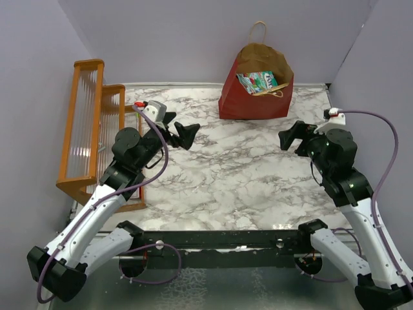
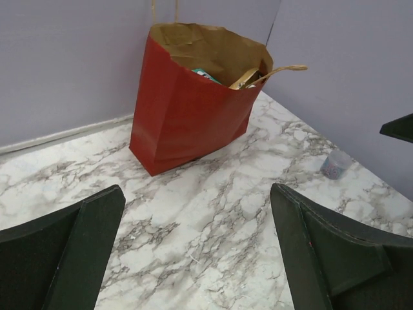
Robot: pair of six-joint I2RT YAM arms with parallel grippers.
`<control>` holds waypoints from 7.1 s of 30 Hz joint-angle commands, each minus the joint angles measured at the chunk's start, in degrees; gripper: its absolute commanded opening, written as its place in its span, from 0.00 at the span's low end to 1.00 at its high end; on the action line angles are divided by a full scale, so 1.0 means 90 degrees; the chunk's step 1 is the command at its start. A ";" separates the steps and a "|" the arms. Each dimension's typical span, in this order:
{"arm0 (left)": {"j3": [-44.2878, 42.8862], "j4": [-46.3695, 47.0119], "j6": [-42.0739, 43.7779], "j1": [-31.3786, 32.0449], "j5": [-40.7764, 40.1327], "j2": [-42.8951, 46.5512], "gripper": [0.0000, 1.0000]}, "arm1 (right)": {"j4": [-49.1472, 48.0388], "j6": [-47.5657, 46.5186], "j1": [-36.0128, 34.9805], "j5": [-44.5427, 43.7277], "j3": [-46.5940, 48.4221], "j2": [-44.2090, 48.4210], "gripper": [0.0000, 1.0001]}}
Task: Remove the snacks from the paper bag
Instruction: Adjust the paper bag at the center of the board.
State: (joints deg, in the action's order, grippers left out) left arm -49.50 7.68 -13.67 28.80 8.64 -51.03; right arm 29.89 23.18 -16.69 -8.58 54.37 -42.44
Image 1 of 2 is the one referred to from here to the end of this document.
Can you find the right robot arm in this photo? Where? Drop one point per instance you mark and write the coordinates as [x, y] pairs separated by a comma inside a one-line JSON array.
[[381, 278]]

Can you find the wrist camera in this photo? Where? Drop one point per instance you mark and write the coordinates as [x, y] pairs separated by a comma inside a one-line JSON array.
[[334, 119], [154, 110]]

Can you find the red paper bag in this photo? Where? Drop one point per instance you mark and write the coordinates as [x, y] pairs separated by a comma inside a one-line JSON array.
[[236, 103]]

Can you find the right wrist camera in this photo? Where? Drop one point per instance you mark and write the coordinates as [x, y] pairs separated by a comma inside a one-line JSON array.
[[334, 119]]

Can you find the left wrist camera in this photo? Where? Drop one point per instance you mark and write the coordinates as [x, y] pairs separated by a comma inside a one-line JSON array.
[[154, 110]]

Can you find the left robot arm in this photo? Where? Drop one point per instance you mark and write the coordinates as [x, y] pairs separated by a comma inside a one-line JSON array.
[[63, 265]]

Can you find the teal Fox's candy bag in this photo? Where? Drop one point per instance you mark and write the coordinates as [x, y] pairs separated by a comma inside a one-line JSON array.
[[256, 82]]

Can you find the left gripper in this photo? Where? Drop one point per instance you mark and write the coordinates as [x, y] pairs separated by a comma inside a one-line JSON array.
[[186, 134]]

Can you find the black mounting rail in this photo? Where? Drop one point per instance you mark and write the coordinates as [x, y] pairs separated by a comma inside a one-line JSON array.
[[218, 249]]

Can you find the orange wooden rack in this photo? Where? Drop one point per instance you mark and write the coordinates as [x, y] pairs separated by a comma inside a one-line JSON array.
[[96, 112]]

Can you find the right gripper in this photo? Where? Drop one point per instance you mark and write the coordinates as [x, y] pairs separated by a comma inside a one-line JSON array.
[[299, 130]]

